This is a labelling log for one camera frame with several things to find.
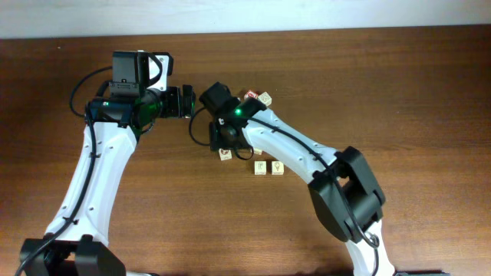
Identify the red number nine block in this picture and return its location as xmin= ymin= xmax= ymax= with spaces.
xmin=244 ymin=90 xmax=259 ymax=99

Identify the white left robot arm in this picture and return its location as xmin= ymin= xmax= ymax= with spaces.
xmin=16 ymin=50 xmax=196 ymax=275

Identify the wooden block lightbulb picture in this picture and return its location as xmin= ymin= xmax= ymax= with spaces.
xmin=272 ymin=161 xmax=285 ymax=175

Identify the wooden block letter F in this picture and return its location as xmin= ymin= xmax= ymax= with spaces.
xmin=254 ymin=161 xmax=267 ymax=175

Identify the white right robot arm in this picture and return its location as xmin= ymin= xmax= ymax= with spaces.
xmin=199 ymin=82 xmax=396 ymax=275

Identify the green letter wooden block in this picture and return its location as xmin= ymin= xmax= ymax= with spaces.
xmin=258 ymin=91 xmax=272 ymax=107

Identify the wooden block brown ball picture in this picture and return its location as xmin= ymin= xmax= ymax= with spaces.
xmin=219 ymin=149 xmax=232 ymax=161

